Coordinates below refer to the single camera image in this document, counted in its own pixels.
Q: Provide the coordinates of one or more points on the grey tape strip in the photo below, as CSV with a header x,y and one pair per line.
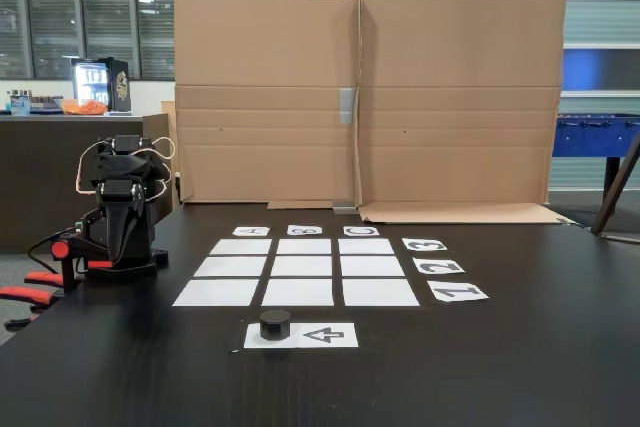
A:
x,y
344,208
346,106

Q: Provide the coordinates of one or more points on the black clamp with red knob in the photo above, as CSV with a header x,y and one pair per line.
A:
x,y
61,249

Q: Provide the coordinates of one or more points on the brown wooden stand leg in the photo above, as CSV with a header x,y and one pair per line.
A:
x,y
612,192

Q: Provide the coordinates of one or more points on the paper label number 3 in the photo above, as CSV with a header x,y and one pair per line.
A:
x,y
407,245

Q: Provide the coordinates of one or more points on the blue foosball table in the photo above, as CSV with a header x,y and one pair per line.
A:
x,y
590,139

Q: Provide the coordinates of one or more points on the paper label number 2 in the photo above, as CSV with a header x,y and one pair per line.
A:
x,y
422,267

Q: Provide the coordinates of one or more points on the small brown cardboard sheet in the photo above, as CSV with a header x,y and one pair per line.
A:
x,y
156,129

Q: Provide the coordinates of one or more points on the white paper sheet with arrow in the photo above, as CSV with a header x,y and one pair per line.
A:
x,y
350,337

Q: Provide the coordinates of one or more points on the paper label letter B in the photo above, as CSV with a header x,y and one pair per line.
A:
x,y
291,230

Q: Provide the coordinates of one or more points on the paper label letter C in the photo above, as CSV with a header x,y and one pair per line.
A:
x,y
347,232

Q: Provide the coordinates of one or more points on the black octagonal token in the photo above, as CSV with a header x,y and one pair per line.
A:
x,y
274,326

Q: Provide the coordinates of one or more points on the paper label number 1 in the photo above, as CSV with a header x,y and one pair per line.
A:
x,y
480,293

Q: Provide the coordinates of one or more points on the large brown cardboard panel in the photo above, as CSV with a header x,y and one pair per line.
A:
x,y
265,62
460,62

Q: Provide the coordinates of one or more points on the black mini fridge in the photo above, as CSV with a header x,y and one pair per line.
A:
x,y
120,84

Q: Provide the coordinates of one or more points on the white paper grid square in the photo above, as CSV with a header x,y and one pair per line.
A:
x,y
381,292
298,292
230,266
301,266
241,246
216,292
366,246
372,266
304,246

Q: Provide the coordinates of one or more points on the blue labelled box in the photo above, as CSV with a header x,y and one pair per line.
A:
x,y
19,106

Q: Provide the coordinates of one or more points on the orange snack bag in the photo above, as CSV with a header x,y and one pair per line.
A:
x,y
85,107

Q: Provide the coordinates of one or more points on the dark brown counter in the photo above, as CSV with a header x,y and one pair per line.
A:
x,y
30,172

